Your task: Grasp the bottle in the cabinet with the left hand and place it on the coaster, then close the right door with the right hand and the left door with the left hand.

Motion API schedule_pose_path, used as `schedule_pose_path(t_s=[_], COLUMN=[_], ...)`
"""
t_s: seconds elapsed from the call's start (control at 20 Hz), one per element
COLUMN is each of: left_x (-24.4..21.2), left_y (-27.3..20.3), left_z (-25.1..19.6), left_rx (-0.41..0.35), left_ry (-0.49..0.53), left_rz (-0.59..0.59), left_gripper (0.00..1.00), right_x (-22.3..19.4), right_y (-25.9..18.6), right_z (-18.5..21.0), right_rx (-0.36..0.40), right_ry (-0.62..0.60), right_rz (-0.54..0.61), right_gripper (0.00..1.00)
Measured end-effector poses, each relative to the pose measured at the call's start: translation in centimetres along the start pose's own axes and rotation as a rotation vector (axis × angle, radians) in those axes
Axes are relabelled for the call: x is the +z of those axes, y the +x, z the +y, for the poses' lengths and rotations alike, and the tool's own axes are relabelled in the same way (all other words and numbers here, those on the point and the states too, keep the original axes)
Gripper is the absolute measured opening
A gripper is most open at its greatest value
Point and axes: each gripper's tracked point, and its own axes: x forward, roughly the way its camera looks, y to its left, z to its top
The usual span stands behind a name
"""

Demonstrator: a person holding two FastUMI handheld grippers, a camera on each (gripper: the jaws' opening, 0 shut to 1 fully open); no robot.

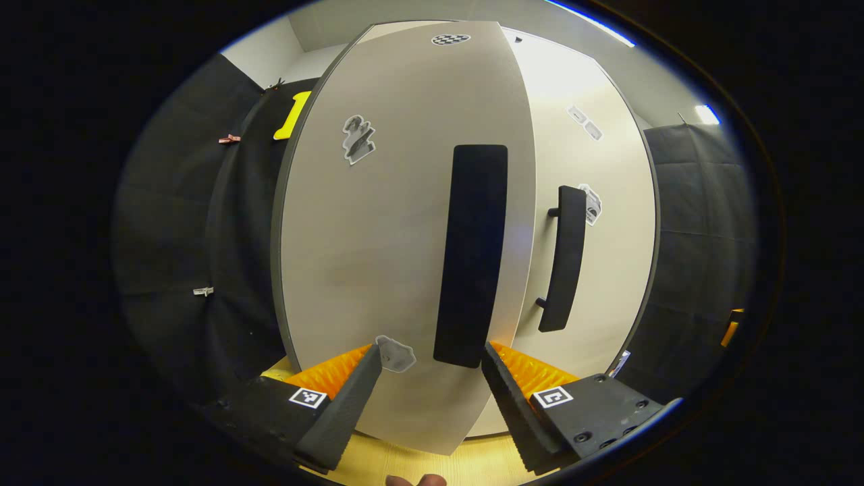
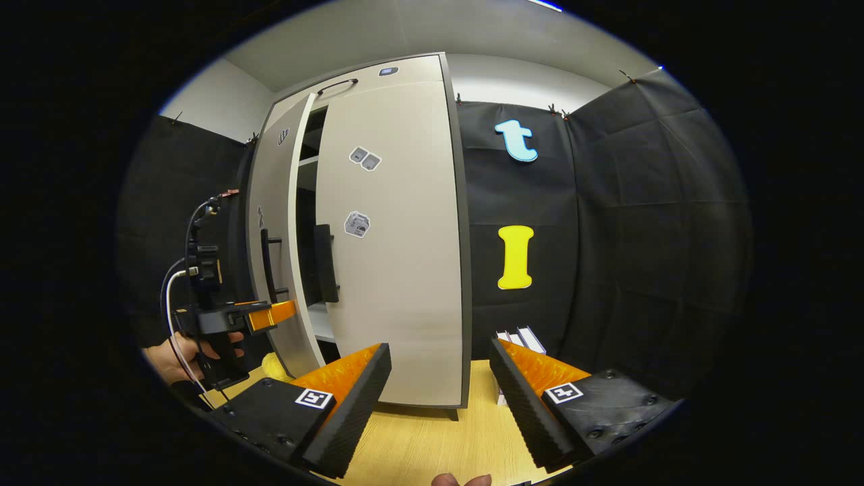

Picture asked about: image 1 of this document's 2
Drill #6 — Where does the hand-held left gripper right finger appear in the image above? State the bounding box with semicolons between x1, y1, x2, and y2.
481;341;669;475

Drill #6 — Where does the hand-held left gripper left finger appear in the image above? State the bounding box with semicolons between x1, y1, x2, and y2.
202;344;383;473

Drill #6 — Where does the white cabinet door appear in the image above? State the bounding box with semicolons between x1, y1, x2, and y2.
466;27;661;439
271;20;537;456

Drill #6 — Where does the black door handle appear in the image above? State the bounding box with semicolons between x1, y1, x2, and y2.
537;186;588;333

